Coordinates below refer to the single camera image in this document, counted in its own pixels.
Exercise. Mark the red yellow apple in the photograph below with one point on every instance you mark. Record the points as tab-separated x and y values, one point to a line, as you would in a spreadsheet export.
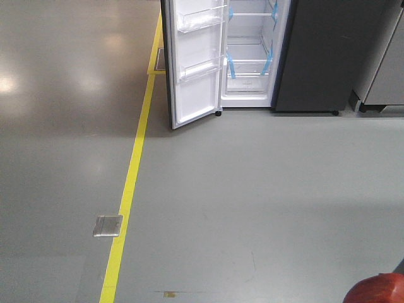
384	287

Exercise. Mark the refrigerator door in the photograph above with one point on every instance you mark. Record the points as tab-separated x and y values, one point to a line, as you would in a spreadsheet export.
195	99

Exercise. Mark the clear crisper drawer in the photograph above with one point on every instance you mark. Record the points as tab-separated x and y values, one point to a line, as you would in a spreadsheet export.
246	76

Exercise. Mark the lower clear door bin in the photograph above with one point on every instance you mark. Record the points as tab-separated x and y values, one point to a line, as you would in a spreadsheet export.
192	72

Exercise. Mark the clear door bin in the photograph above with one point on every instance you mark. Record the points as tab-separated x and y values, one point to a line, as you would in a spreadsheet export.
192	72
201	19

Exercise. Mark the near metal floor plate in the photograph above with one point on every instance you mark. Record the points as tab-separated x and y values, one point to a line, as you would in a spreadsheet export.
108	226

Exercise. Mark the dark grey refrigerator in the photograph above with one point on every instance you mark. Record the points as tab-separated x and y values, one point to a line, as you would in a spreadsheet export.
313	50

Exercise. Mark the middle clear door bin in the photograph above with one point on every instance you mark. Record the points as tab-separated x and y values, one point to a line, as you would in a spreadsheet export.
201	19

